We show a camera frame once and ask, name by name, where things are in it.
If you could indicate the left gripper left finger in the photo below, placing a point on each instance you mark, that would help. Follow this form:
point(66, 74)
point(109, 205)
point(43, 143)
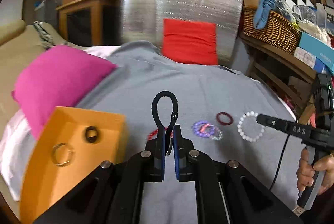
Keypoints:
point(111, 193)

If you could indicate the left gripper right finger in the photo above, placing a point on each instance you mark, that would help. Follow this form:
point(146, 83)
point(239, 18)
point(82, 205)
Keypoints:
point(226, 192)

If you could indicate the person right hand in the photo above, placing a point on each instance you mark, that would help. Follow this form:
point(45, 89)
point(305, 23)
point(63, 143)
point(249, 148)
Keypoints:
point(306, 172)

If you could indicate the wooden shelf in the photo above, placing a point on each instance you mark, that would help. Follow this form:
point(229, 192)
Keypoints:
point(287, 76)

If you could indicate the orange cardboard box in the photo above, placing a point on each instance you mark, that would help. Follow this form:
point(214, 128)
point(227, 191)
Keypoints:
point(73, 143)

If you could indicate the blue box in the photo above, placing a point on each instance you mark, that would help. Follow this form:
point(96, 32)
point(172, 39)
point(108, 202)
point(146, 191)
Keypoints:
point(319, 49)

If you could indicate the grey blanket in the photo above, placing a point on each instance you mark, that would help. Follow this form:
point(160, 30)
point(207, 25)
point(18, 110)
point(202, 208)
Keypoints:
point(211, 101)

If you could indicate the wicker basket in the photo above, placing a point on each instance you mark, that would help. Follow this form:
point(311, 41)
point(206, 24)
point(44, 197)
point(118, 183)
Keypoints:
point(278, 31)

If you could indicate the magenta pillow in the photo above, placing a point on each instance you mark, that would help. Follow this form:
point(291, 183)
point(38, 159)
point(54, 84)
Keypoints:
point(61, 76)

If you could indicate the blue cloth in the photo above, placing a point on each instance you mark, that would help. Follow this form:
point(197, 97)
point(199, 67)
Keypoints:
point(262, 13)

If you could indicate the red pillow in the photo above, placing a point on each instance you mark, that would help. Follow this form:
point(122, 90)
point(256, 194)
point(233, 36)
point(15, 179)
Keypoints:
point(190, 42)

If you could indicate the wooden cabinet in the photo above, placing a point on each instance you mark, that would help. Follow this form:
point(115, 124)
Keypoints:
point(90, 22)

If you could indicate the silver insulation sheet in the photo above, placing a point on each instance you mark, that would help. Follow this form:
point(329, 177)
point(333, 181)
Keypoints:
point(143, 20)

